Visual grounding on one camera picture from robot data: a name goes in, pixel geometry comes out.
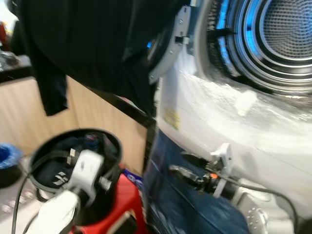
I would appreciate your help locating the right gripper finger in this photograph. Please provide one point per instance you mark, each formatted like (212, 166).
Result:
(197, 161)
(184, 175)

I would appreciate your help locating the dark clothes pile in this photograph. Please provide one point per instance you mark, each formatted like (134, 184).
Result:
(58, 178)

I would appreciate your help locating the white bubble-wrapped washing machine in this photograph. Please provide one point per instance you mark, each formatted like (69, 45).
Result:
(248, 131)

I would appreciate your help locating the blue white package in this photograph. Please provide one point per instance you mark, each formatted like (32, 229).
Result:
(132, 179)

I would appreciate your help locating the red detergent jug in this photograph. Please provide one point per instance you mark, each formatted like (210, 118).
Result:
(126, 204)

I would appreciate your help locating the blue patterned plastic sheet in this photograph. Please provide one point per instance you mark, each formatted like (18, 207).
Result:
(180, 209)

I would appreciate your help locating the yellow washer sticker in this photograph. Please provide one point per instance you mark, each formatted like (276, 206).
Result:
(171, 118)

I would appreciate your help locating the black laundry bucket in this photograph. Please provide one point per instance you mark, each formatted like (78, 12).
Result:
(36, 161)

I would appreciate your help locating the white tape piece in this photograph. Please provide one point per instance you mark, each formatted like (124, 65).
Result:
(245, 103)

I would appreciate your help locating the blue lined black bin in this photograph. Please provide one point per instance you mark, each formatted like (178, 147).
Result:
(9, 163)

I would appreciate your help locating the grey knobbed appliance panel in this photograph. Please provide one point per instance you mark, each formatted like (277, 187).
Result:
(10, 200)

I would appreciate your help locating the light wooden cabinet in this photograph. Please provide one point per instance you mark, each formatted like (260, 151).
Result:
(24, 112)

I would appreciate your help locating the grey round washer door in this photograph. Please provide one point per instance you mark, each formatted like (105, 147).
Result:
(180, 34)

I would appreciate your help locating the black hanging garment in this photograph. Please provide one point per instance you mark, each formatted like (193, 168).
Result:
(87, 39)

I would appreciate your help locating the red bottle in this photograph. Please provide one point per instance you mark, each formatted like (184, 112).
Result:
(4, 36)

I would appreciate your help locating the steel washer drum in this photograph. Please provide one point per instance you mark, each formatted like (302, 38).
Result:
(287, 29)

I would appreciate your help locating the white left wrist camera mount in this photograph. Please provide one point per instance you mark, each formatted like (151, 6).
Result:
(87, 168)

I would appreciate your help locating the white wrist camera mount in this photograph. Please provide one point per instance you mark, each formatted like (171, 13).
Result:
(87, 168)
(224, 156)

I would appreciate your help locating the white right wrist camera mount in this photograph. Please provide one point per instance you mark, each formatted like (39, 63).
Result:
(224, 156)

